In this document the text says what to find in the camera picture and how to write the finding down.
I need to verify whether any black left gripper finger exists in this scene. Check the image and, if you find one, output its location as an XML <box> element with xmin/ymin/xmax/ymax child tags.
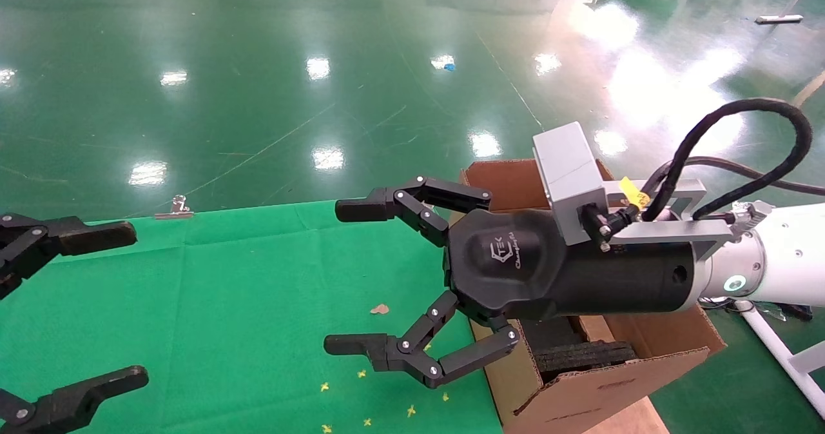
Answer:
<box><xmin>0</xmin><ymin>366</ymin><xmax>150</xmax><ymax>434</ymax></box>
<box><xmin>0</xmin><ymin>213</ymin><xmax>138</xmax><ymax>301</ymax></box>

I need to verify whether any white metal frame tube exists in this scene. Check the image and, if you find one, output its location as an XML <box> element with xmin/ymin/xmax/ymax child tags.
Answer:
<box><xmin>735</xmin><ymin>300</ymin><xmax>825</xmax><ymax>419</ymax></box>

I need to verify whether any thick braided black cable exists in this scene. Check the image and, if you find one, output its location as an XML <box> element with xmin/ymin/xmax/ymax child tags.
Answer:
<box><xmin>641</xmin><ymin>98</ymin><xmax>814</xmax><ymax>223</ymax></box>

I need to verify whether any silver binder clip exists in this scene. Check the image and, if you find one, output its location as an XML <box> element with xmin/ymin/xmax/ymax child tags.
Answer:
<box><xmin>153</xmin><ymin>194</ymin><xmax>194</xmax><ymax>221</ymax></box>

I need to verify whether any large open cardboard carton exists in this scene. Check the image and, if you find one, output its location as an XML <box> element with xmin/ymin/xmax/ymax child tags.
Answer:
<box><xmin>459</xmin><ymin>158</ymin><xmax>728</xmax><ymax>434</ymax></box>

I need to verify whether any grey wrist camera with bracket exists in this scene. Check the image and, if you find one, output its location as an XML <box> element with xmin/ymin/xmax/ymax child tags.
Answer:
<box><xmin>532</xmin><ymin>122</ymin><xmax>739</xmax><ymax>262</ymax></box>

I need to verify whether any yellow cable tag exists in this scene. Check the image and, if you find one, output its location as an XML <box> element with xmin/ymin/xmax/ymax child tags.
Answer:
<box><xmin>620</xmin><ymin>177</ymin><xmax>652</xmax><ymax>210</ymax></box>

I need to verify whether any green table cloth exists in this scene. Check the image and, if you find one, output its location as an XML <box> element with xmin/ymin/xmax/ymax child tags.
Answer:
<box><xmin>0</xmin><ymin>201</ymin><xmax>503</xmax><ymax>434</ymax></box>

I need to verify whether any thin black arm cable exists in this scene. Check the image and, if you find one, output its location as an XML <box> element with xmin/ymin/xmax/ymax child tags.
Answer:
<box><xmin>645</xmin><ymin>156</ymin><xmax>825</xmax><ymax>197</ymax></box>

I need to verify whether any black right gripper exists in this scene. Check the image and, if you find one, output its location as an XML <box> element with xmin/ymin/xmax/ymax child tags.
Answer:
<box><xmin>324</xmin><ymin>176</ymin><xmax>701</xmax><ymax>390</ymax></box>

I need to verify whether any black foam pad stack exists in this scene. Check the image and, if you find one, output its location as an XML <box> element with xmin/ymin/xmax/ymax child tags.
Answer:
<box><xmin>521</xmin><ymin>318</ymin><xmax>639</xmax><ymax>383</ymax></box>

